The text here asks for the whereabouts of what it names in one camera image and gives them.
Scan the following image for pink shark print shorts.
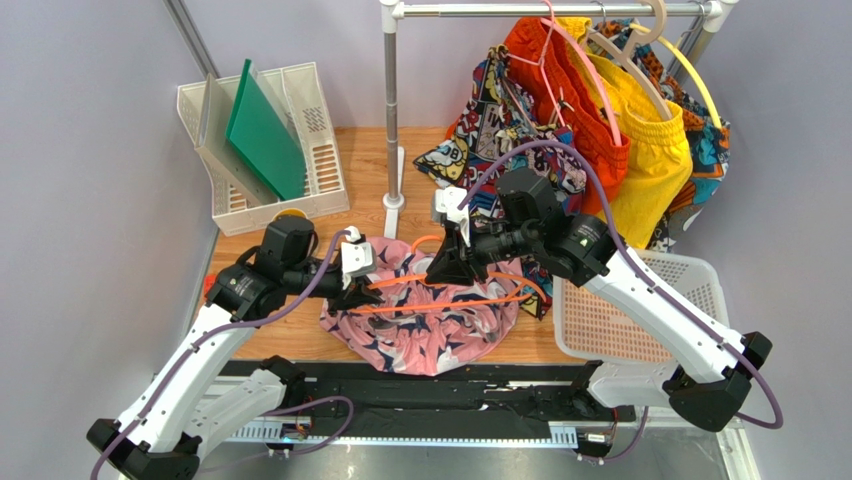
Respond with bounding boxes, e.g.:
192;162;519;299
319;237;524;376

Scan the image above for orange plastic hanger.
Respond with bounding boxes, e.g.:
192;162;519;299
350;235;545;314

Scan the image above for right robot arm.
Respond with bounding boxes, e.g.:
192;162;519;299
426;170;772;432

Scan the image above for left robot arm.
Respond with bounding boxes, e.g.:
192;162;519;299
86;215;381;479

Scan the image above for comic print shorts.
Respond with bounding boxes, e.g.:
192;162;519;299
412;43;588;321

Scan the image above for yellow shorts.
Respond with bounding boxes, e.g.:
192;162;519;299
575;26;692;248

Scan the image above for pink plastic hanger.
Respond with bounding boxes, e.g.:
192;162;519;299
504;16;630;156

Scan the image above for blue orange patterned shorts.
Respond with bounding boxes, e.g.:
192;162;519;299
586;39;730;252

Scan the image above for beige wooden hanger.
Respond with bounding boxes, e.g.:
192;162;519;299
585;0;675;122

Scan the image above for yellow plastic hanger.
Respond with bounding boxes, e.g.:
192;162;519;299
636;35;723;129

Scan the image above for yellow cup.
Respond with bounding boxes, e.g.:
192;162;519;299
274;208;308;221

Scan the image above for red cube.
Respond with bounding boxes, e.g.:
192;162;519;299
201;274;216;298

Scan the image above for green plastic board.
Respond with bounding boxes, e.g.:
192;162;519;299
225;58;307;201

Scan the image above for white plastic laundry basket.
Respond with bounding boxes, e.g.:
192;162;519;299
551;250;729;363

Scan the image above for white plastic file rack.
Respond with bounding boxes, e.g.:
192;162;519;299
176;63;350;236

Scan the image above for grey plastic board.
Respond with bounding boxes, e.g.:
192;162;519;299
194;74;278;206

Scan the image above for metal clothes rack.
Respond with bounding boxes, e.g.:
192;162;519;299
377;0;740;241

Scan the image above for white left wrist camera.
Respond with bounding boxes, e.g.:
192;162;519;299
340;226;377;289

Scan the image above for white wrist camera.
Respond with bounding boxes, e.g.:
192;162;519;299
340;226;377;289
430;187;471;246

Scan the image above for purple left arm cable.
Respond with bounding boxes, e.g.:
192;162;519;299
88;229;357;480

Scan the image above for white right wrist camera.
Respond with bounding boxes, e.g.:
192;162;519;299
430;187;471;246

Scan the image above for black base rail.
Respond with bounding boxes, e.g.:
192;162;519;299
222;359;637;441

